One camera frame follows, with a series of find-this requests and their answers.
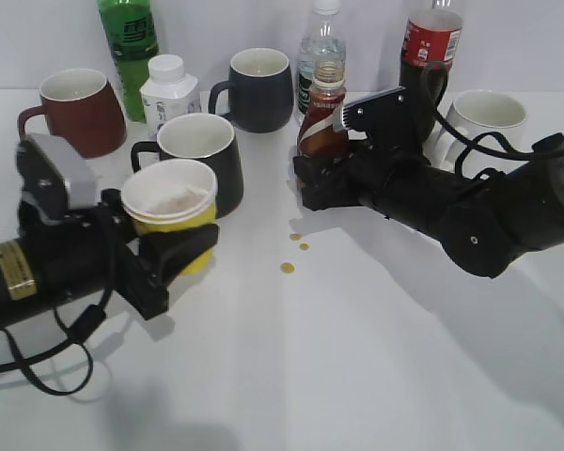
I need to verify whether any black ceramic mug front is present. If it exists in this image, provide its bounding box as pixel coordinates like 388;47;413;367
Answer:
130;113;244;219

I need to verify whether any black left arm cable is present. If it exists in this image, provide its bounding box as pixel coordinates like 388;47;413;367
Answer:
0;281;114;397

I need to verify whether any dark navy ceramic mug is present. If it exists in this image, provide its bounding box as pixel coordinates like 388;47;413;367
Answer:
208;48;294;133

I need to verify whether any dark red ceramic mug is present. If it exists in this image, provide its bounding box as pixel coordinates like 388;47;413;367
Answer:
17;68;127;159

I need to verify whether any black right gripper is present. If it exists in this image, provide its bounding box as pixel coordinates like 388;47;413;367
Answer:
292;139;447;221

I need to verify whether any white milk carton bottle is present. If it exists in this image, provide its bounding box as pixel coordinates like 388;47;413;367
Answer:
140;54;201;137

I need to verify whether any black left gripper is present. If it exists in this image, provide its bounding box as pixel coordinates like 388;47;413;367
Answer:
41;188;219;319

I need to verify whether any clear water bottle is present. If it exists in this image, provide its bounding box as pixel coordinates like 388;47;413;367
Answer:
295;0;346;122

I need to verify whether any cola bottle red label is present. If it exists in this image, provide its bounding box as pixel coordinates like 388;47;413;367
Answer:
397;0;465;142

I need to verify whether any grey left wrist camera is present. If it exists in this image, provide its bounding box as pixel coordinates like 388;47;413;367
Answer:
16;132;98;225

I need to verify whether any green soda bottle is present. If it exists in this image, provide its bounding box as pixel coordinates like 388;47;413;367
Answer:
97;1;159;123

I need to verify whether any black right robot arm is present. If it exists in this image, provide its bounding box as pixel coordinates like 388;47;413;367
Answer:
293;133;564;278

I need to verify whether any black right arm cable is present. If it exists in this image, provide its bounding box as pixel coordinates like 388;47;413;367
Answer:
417;59;564;182

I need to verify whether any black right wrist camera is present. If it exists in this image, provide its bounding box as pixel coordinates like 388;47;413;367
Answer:
332;86;421;145

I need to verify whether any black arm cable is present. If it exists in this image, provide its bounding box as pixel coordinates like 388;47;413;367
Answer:
0;281;114;397
417;59;564;182

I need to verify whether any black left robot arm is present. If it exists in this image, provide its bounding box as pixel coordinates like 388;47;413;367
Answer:
0;189;219;329

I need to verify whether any white ceramic mug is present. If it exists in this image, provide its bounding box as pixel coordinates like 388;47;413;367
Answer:
427;90;527;178

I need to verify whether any yellow paper cup stack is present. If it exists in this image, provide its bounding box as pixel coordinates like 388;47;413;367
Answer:
120;158;219;276

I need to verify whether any Nescafe coffee bottle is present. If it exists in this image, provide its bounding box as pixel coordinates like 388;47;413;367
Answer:
297;58;349;160

